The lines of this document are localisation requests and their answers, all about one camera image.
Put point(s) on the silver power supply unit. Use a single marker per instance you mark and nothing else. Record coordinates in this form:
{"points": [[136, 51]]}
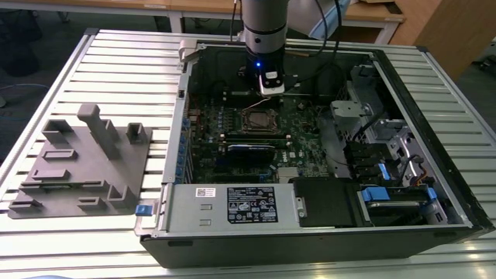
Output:
{"points": [[186, 209]]}

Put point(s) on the black plastic shroud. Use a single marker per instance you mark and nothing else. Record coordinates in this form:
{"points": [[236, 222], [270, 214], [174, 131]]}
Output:
{"points": [[326, 203]]}

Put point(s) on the black drive bay block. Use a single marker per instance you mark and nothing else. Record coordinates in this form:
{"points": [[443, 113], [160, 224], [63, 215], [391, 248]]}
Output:
{"points": [[360, 157]]}

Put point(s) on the silver CPU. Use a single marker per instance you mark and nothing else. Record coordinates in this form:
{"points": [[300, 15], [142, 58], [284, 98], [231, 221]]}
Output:
{"points": [[260, 119]]}

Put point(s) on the wooden cabinet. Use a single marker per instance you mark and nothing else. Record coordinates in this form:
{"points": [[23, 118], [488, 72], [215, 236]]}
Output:
{"points": [[458, 29]]}

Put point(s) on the grey metal bracket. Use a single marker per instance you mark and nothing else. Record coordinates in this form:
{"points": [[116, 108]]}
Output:
{"points": [[348, 112]]}

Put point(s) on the black graphics card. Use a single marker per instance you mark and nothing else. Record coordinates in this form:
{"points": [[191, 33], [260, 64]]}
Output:
{"points": [[248, 157]]}

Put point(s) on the black open PC case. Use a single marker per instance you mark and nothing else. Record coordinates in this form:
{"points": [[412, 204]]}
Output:
{"points": [[271, 253]]}

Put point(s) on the blue case latch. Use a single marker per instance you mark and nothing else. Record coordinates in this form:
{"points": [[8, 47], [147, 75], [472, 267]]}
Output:
{"points": [[144, 210]]}

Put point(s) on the grey parts rack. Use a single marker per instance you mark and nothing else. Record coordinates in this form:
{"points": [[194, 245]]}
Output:
{"points": [[90, 174]]}

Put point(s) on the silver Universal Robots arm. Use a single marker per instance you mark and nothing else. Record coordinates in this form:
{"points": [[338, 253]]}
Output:
{"points": [[266, 23]]}

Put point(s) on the hard disk in blue carrier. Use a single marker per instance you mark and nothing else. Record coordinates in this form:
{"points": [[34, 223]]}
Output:
{"points": [[376, 194]]}

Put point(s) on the green motherboard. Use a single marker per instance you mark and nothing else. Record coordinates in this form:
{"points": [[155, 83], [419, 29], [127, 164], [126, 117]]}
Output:
{"points": [[306, 145]]}

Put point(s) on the small silver heatsink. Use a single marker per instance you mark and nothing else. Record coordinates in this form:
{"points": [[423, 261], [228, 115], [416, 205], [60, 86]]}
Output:
{"points": [[288, 172]]}

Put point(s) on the CPU socket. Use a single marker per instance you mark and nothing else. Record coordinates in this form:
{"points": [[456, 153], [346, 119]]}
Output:
{"points": [[246, 131]]}

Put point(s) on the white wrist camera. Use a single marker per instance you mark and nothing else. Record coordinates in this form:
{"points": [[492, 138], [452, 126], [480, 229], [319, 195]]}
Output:
{"points": [[271, 84]]}

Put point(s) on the wooden desk white frame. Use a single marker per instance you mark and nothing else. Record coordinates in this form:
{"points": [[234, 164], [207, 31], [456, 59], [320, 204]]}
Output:
{"points": [[379, 18], [78, 3]]}

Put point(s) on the blue plastic drive tab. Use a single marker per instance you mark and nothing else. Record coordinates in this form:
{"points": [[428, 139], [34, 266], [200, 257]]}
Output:
{"points": [[383, 171]]}

